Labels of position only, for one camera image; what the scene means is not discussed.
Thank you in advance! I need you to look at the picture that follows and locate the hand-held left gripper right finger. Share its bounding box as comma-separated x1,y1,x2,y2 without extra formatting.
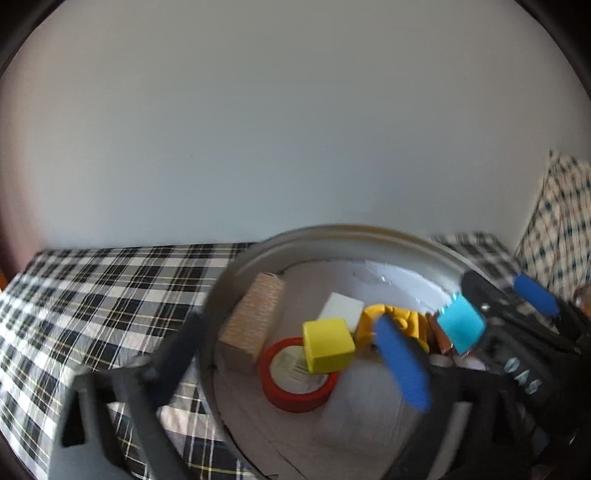
375,316,546,480

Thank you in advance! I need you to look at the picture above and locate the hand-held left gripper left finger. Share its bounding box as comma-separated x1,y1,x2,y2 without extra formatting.
48,311,208,480

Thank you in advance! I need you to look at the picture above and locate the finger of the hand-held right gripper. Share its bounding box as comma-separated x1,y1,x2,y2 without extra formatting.
514,274,585,352
462,270,522,329

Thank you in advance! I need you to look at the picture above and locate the teal toy block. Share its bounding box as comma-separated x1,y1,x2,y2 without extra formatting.
436,293,486,355

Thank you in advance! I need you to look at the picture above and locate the small cardboard box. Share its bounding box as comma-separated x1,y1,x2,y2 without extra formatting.
218,272,287,376

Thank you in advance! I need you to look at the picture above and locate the yellow cube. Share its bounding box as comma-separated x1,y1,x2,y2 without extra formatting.
302,318,356,374

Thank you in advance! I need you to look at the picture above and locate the white charger plug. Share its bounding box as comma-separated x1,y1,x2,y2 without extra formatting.
318,292,365,335

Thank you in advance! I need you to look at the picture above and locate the red tape roll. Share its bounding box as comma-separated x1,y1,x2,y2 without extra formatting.
259,337,340,413

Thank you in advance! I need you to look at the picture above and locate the round metal tin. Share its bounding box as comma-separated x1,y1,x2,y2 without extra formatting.
201,224,546,480

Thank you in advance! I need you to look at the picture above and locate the beige checked draped cloth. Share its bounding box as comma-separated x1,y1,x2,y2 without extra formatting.
515,150,591,301

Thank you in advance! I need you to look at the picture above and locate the black white checked tablecloth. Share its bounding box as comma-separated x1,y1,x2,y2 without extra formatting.
0,231,522,480

